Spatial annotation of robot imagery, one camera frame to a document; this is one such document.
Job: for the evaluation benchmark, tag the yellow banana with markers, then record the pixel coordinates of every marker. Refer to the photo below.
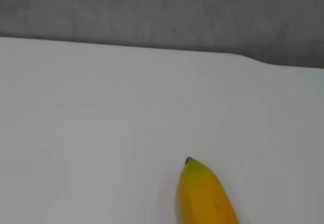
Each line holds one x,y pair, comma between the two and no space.
205,196

